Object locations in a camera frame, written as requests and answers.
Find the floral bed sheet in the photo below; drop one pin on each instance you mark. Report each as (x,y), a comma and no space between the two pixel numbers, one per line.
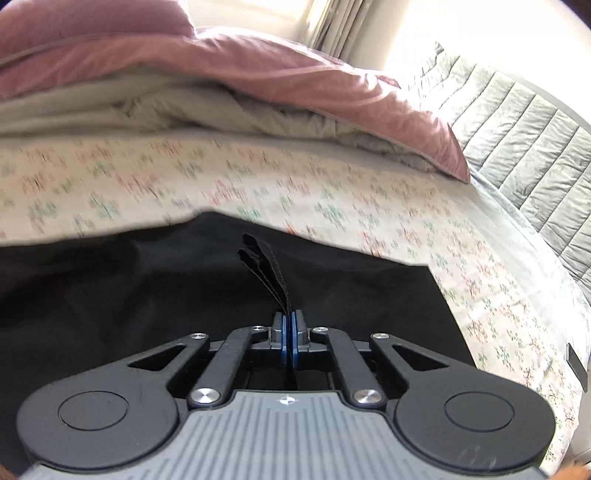
(369,207)

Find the pink and grey duvet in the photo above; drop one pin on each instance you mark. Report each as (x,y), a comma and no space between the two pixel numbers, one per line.
(184,74)

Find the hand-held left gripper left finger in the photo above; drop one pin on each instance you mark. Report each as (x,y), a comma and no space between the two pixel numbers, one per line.
(280,334)

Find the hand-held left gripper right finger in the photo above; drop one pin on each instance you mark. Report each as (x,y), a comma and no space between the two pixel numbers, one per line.
(298,334)

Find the beige curtain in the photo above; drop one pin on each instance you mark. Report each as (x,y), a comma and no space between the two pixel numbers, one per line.
(344,23)

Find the black pants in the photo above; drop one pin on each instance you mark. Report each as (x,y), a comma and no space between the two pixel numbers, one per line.
(138,295)

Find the small black device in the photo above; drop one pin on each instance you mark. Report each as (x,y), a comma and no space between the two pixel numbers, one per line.
(575,361)

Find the grey quilted headboard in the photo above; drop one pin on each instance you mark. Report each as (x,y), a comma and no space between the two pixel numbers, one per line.
(521,138)

